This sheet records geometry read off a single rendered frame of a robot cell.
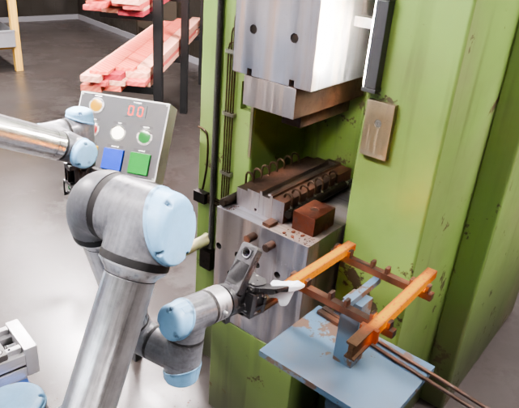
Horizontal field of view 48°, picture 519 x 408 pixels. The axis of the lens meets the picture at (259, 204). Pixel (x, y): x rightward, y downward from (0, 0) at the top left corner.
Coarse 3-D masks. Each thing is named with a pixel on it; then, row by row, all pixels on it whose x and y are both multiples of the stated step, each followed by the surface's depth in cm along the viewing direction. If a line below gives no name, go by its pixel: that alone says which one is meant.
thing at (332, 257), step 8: (336, 248) 165; (344, 248) 165; (352, 248) 167; (328, 256) 160; (336, 256) 161; (344, 256) 164; (312, 264) 156; (320, 264) 156; (328, 264) 158; (304, 272) 152; (312, 272) 152; (320, 272) 156; (288, 280) 148; (272, 304) 142
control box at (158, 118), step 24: (96, 96) 206; (120, 96) 204; (96, 120) 205; (120, 120) 203; (144, 120) 202; (168, 120) 202; (96, 144) 204; (120, 144) 202; (144, 144) 201; (168, 144) 206
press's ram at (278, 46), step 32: (256, 0) 168; (288, 0) 161; (320, 0) 154; (352, 0) 166; (256, 32) 171; (288, 32) 164; (320, 32) 159; (352, 32) 172; (256, 64) 175; (288, 64) 167; (320, 64) 164; (352, 64) 179
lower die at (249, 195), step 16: (304, 160) 222; (320, 160) 220; (272, 176) 206; (288, 176) 204; (320, 176) 206; (240, 192) 196; (256, 192) 191; (288, 192) 192; (304, 192) 193; (320, 192) 201; (256, 208) 194; (272, 208) 189; (288, 208) 188
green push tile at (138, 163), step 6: (132, 156) 201; (138, 156) 200; (144, 156) 200; (150, 156) 200; (132, 162) 200; (138, 162) 200; (144, 162) 200; (132, 168) 200; (138, 168) 200; (144, 168) 199; (138, 174) 200; (144, 174) 199
